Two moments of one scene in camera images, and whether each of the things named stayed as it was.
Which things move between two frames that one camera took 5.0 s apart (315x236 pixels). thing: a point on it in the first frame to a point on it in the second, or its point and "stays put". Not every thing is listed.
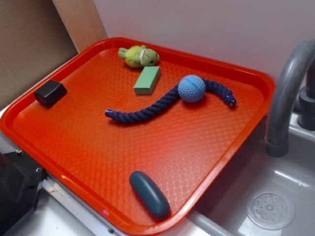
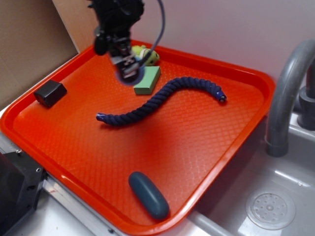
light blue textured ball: [191, 88] to [131, 73]
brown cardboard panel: [37, 36] stays put
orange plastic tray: [138, 131] stays put
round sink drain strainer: [270, 209] stays put
